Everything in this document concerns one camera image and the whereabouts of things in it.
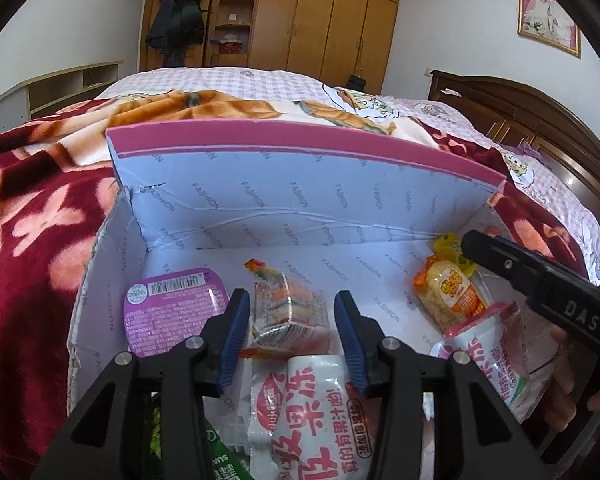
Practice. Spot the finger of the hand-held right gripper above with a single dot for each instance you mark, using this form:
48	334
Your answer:
505	260

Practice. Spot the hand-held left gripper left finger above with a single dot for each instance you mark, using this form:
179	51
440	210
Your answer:
232	340

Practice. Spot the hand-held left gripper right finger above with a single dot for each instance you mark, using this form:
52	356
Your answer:
352	340

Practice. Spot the orange yellow snack packet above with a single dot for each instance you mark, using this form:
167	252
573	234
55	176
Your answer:
450	250

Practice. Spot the clear snack packet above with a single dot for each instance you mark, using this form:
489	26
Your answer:
290	310

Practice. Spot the purple snack tin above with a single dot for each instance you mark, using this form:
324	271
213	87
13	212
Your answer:
165	310

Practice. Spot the pink white jelly pouch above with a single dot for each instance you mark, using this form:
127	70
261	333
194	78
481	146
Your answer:
485	355
310	420

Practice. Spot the light green snack packet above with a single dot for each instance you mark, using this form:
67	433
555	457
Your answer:
225	460

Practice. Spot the pink cardboard box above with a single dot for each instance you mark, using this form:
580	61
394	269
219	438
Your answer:
305	210

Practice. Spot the person's right hand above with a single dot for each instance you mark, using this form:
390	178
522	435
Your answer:
565	385

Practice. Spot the orange cracker packet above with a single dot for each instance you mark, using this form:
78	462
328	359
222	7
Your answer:
447	295

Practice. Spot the dark wooden headboard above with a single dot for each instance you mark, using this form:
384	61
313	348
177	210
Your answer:
530	105

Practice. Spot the red floral blanket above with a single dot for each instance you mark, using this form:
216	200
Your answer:
30	260

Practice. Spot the small black object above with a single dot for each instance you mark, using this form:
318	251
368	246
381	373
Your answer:
356	83

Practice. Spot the red pot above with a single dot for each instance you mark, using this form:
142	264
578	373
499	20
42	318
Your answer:
230	46

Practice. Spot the wooden wardrobe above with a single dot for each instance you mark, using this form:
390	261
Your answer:
320	20

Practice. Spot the beige low shelf cabinet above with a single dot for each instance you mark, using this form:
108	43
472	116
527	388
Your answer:
55	87

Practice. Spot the dark hanging jackets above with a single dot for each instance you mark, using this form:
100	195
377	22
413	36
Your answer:
172	25

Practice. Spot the framed wall picture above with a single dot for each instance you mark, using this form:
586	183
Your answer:
547	15

